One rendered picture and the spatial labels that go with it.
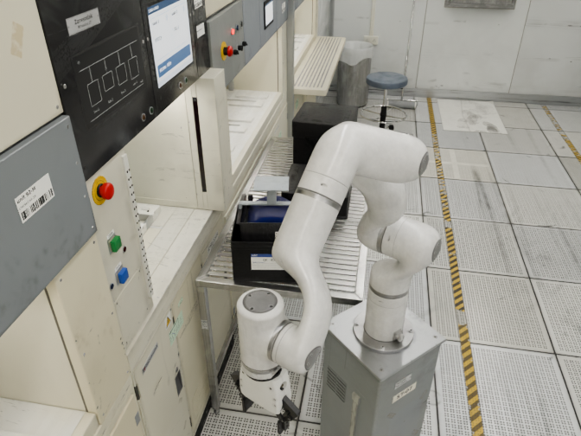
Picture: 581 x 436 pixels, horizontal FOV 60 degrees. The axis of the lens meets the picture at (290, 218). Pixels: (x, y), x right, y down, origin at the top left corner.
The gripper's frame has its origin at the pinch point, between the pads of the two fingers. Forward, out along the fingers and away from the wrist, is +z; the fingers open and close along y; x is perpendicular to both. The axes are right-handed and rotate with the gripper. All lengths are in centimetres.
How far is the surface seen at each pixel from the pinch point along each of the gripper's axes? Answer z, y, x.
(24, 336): -8, 53, 20
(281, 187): -7, 47, -70
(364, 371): 29, -2, -45
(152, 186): 6, 103, -60
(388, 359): 25, -7, -50
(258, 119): 14, 126, -155
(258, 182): -7, 55, -68
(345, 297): 25, 18, -67
